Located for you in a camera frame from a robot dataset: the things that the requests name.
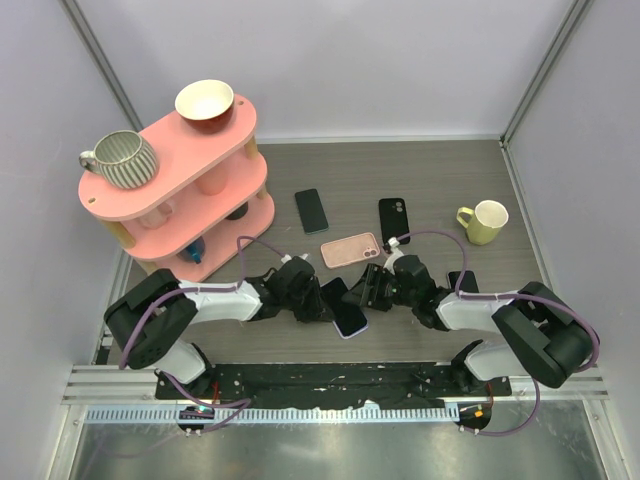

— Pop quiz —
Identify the blue-edged black phone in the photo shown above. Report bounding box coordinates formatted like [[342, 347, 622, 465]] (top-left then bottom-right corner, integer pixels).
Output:
[[321, 277, 368, 332]]

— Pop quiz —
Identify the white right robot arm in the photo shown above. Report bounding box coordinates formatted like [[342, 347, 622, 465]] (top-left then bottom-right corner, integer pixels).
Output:
[[342, 255, 599, 395]]

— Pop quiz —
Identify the pink three-tier shelf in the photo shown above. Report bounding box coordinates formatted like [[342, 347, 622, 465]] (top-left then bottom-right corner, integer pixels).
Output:
[[78, 95, 275, 282]]

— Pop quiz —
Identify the clear glass cup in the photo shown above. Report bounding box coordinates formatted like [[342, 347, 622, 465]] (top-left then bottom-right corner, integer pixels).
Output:
[[138, 199, 176, 230]]

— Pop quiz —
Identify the yellow mug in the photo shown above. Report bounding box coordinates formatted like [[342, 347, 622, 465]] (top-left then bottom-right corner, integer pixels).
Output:
[[456, 200, 509, 246]]

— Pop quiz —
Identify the dark green cup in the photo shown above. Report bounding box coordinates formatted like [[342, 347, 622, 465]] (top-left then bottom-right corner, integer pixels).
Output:
[[225, 202, 249, 221]]

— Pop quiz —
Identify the pink cup on shelf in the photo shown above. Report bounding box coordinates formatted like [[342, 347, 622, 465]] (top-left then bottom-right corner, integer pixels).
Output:
[[195, 168, 229, 196]]

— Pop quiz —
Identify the lilac phone case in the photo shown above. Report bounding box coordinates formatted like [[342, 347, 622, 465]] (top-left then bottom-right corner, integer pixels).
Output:
[[333, 321, 368, 340]]

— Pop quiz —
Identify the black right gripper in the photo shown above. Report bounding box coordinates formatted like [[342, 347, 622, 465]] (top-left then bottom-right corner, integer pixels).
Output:
[[341, 264, 417, 312]]

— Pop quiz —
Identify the teal-edged black phone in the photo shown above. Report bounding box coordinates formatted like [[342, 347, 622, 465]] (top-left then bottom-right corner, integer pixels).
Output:
[[294, 189, 329, 234]]

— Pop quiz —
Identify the blue mug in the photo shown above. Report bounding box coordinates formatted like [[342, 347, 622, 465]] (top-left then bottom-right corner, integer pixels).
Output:
[[179, 237, 206, 264]]

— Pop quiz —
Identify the red bowl white inside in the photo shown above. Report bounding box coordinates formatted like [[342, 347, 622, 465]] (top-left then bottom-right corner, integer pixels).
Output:
[[174, 79, 235, 133]]

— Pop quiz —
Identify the grey striped mug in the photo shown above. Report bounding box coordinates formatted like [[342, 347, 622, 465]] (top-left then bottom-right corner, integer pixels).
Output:
[[79, 130, 158, 190]]

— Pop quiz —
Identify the silver-edged black phone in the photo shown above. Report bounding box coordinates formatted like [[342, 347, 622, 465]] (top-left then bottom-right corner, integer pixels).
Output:
[[447, 270, 479, 293]]

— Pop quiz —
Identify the white slotted cable duct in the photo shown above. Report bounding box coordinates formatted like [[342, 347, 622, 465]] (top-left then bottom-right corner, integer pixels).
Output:
[[85, 403, 459, 424]]

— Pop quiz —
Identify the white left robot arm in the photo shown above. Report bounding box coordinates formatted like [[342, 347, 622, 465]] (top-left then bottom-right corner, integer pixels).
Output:
[[104, 256, 334, 399]]

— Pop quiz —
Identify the pink phone case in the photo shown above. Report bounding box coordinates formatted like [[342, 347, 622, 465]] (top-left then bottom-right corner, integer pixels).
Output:
[[320, 232, 381, 269]]

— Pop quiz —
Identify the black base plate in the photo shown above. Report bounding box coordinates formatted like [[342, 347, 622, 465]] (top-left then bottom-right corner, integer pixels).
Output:
[[184, 362, 512, 410]]

